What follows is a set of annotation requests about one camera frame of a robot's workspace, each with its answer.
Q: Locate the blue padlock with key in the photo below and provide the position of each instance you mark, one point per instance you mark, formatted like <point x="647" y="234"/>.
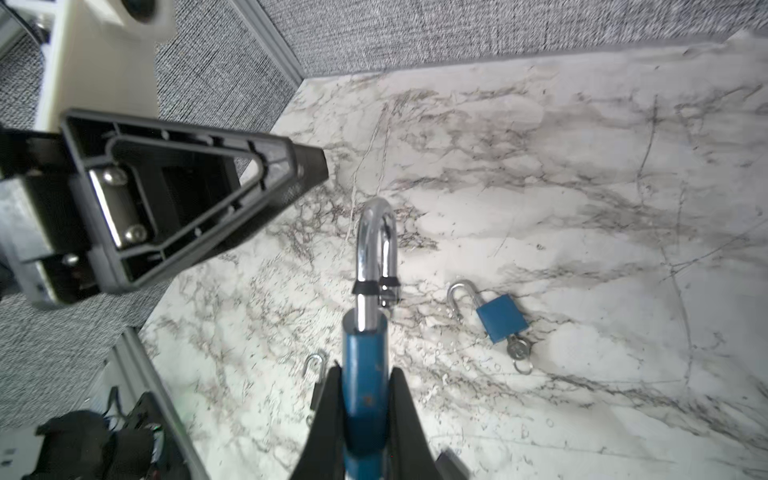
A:
<point x="365" y="364"/>

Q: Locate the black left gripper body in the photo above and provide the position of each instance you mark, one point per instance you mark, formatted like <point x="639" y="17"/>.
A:
<point x="49" y="251"/>

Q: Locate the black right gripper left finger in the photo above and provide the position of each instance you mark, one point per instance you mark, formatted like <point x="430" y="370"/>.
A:
<point x="323" y="453"/>

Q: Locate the black padlock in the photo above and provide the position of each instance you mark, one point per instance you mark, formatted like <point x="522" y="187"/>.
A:
<point x="320" y="359"/>

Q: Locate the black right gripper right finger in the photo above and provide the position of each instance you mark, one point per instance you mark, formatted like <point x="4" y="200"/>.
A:
<point x="408" y="453"/>

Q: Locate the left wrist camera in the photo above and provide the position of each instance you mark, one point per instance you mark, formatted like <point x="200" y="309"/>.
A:
<point x="100" y="56"/>

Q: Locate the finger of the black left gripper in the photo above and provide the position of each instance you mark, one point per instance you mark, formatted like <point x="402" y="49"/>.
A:
<point x="158" y="197"/>

